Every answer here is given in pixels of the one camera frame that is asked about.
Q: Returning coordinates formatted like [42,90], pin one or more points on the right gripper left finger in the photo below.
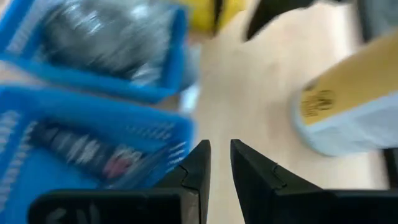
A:
[174,205]

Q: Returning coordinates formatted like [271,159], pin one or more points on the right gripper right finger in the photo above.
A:
[273,202]

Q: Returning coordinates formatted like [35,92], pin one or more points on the small white Crest toothpaste tube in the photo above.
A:
[119,166]

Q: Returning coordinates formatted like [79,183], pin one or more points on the dark navy tube black cap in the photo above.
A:
[62,141]

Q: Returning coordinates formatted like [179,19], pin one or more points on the dark round disc plastic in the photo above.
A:
[102,37]

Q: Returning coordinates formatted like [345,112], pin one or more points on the blue plastic basket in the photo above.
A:
[174,62]
[93,112]

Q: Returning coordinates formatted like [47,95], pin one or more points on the yellow canister white lid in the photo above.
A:
[357,93]

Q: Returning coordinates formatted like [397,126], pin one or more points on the yellow plastic basket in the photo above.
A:
[202,15]

